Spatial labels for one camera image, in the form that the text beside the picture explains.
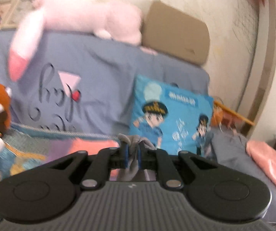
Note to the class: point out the grey sweatshirt with print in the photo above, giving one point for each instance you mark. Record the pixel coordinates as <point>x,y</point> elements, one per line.
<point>132,173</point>

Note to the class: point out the beige headrest cushion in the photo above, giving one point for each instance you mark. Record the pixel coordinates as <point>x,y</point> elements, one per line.
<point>173,32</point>

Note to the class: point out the blue cartoon police pillow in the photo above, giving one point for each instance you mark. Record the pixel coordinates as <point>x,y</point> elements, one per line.
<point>171,118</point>

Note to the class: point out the grey-blue duvet with lettering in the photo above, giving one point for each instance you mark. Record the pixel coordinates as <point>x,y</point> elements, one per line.
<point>81,84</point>

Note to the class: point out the folded purple garment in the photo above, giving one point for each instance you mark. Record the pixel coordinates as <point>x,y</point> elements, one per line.
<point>58,149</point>

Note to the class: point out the pink towel on duvet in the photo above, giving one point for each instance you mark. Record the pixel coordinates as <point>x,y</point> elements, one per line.
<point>264,156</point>

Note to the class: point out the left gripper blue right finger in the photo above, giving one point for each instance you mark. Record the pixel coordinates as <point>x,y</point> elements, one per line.
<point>160,162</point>

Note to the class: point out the framed pictures on wall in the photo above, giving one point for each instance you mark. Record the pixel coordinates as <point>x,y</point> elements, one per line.
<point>13,11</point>

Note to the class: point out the white refrigerator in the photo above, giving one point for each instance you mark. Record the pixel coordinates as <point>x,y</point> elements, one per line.
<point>258,102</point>

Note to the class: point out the folded pink towel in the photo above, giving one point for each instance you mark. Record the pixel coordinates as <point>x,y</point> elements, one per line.
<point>91,146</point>

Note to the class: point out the yellow wooden stick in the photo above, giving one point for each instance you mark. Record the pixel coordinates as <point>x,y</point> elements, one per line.
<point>233,113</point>

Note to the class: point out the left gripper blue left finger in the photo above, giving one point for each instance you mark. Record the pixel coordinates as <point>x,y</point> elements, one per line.
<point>107,159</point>

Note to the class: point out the pink plush toy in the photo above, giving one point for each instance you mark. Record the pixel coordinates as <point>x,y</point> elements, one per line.
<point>113,20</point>

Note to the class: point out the orange plush toy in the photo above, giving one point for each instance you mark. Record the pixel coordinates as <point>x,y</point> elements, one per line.
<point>217,116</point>

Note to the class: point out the blue floral quilt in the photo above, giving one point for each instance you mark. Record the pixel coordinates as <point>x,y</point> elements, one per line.
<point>26,147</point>

